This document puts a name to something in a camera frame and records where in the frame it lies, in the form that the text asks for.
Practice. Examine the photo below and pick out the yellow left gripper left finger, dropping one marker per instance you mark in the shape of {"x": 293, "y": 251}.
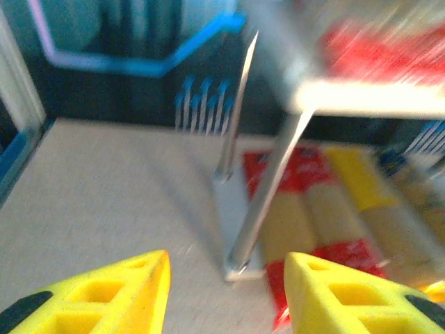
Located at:
{"x": 104, "y": 299}

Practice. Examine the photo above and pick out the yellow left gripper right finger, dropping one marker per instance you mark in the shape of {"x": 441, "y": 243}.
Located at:
{"x": 340, "y": 299}

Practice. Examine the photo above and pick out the blue white striped object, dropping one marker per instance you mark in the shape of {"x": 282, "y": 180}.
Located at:
{"x": 205, "y": 104}

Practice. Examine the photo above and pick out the white post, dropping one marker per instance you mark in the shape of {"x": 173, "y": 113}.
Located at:
{"x": 17, "y": 80}

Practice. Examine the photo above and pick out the white two-tier shelf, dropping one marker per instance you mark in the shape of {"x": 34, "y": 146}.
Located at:
{"x": 365, "y": 99}

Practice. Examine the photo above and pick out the blue pasta package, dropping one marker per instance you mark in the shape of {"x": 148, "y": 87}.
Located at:
{"x": 417, "y": 188}

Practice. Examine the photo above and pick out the yellow pasta package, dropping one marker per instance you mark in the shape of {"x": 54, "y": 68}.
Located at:
{"x": 368, "y": 188}

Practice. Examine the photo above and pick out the chrome shelf pole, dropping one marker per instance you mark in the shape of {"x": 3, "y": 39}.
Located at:
{"x": 264, "y": 208}
{"x": 240, "y": 104}

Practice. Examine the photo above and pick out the red macaroni pasta bag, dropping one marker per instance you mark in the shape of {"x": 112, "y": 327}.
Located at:
{"x": 382, "y": 55}

